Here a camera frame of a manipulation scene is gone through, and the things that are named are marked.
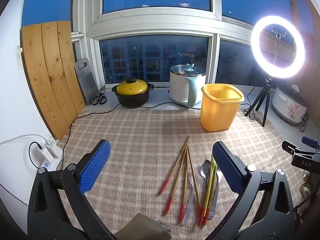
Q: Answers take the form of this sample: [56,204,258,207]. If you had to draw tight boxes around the white power strip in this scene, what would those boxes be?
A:
[41,145,63,170]

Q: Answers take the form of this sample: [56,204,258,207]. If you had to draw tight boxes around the grey metal cutting board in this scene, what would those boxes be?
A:
[74,58,99,105]

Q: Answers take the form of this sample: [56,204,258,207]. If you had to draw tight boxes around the person's right hand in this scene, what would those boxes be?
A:
[301,170,316,202]

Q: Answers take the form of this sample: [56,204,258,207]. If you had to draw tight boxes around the bamboo chopstick red tip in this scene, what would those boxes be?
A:
[186,147,203,228]
[158,135,190,195]
[164,144,188,215]
[178,151,188,223]

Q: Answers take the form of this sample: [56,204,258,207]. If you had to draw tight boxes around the phone holder clip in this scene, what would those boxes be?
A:
[271,26,288,66]

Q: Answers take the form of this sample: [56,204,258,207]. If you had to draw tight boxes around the black charger cable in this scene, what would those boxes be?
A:
[28,142,43,170]

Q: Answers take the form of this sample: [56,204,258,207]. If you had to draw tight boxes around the yellow plastic container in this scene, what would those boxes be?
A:
[200,83,245,132]

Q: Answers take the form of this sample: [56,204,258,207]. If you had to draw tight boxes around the metal spoon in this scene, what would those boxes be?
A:
[199,159,213,188]

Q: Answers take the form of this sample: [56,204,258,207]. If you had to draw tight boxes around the white cable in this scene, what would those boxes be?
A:
[0,134,52,146]

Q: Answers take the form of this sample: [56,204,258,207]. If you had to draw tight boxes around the checkered tablecloth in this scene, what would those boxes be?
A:
[59,109,303,240]

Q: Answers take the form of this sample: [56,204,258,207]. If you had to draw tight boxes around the white window frame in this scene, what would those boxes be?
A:
[71,0,293,86]

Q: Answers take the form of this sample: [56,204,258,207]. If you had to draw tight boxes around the clear plastic spoon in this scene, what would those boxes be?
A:
[182,174,197,226]

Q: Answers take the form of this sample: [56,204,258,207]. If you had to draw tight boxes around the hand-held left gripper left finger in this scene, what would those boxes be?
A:
[27,139,118,240]

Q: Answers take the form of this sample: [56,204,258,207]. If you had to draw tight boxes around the wooden board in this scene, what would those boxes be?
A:
[21,21,87,140]

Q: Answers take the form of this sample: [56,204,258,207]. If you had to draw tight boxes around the yellow-green chopstick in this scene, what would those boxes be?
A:
[201,156,215,227]
[204,156,217,219]

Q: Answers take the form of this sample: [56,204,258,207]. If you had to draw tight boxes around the white charger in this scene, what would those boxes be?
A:
[41,144,55,163]

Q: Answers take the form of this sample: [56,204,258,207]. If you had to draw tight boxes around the black pot power cable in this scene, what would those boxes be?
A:
[59,102,201,173]

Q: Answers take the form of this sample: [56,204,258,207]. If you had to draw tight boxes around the black clay pot yellow lid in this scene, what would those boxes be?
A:
[111,77,155,109]

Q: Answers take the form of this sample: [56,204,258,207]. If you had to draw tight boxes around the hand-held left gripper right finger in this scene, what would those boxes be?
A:
[207,141,297,240]

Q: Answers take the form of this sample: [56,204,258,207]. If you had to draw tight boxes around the black tripod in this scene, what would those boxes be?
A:
[244,76,273,127]

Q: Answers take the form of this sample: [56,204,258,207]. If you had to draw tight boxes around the white electric pot glass lid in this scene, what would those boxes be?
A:
[169,64,207,108]

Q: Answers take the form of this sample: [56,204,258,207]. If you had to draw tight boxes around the brown flat object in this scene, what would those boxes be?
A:
[113,213,172,240]

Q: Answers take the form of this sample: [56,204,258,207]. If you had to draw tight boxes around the metal fork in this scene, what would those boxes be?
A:
[208,166,223,220]

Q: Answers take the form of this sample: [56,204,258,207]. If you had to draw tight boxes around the black rice cooker cable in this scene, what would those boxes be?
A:
[299,114,310,133]

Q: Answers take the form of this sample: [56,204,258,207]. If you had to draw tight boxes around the black ring light cable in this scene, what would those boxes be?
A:
[241,97,256,121]

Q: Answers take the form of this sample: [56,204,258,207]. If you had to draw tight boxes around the black handled scissors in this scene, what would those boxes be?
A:
[91,86,107,105]

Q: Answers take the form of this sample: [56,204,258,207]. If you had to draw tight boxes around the white floral rice cooker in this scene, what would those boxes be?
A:
[272,84,308,125]

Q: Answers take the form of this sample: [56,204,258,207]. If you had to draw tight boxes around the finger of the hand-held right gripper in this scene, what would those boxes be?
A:
[282,140,301,156]
[301,136,320,153]

